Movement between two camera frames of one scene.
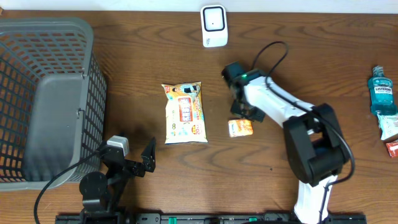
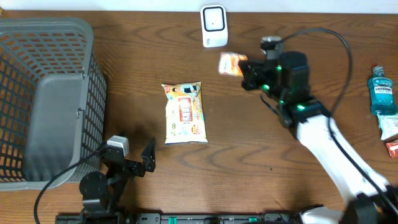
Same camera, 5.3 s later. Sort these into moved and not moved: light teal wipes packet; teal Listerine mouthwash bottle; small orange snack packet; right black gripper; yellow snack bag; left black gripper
Moved: small orange snack packet; right black gripper
Not moved: teal Listerine mouthwash bottle; left black gripper; yellow snack bag; light teal wipes packet
